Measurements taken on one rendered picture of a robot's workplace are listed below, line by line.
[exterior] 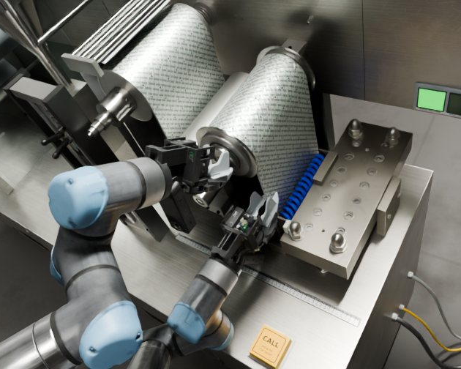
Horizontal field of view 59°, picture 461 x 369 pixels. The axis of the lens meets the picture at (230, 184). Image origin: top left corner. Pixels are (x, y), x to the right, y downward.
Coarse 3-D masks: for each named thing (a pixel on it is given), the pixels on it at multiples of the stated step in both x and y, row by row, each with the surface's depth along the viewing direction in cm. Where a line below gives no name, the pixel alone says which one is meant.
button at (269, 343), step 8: (264, 328) 93; (264, 336) 92; (272, 336) 91; (280, 336) 91; (256, 344) 91; (264, 344) 91; (272, 344) 90; (280, 344) 90; (288, 344) 90; (256, 352) 90; (264, 352) 90; (272, 352) 89; (280, 352) 89; (264, 360) 89; (272, 360) 88; (280, 360) 89
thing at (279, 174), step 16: (304, 112) 93; (304, 128) 96; (288, 144) 92; (304, 144) 99; (272, 160) 87; (288, 160) 94; (304, 160) 102; (272, 176) 90; (288, 176) 97; (272, 192) 92; (288, 192) 99
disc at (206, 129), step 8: (200, 128) 81; (208, 128) 79; (216, 128) 78; (200, 136) 83; (224, 136) 78; (232, 136) 77; (240, 144) 77; (248, 152) 78; (256, 160) 79; (256, 168) 81; (240, 176) 88; (248, 176) 86
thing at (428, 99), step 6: (420, 90) 85; (426, 90) 85; (420, 96) 87; (426, 96) 86; (432, 96) 85; (438, 96) 84; (444, 96) 83; (420, 102) 88; (426, 102) 87; (432, 102) 86; (438, 102) 85; (432, 108) 87; (438, 108) 86
